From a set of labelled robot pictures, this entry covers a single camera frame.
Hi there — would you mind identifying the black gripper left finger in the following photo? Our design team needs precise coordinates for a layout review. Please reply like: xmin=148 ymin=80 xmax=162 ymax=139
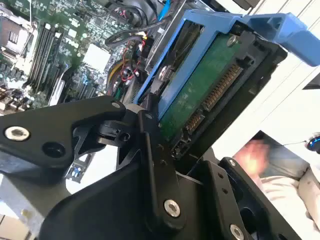
xmin=0 ymin=93 xmax=188 ymax=236

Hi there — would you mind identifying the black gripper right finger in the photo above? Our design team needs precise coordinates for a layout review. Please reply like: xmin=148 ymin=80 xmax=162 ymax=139
xmin=198 ymin=156 xmax=302 ymax=240

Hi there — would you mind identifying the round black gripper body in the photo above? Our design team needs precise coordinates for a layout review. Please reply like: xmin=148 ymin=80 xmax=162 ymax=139
xmin=38 ymin=159 xmax=223 ymax=240

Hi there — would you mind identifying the hard disk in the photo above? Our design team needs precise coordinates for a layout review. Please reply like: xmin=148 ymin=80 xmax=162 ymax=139
xmin=133 ymin=9 xmax=320 ymax=176

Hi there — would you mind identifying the person's hand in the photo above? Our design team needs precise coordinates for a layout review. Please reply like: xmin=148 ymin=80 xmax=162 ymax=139
xmin=233 ymin=139 xmax=271 ymax=186

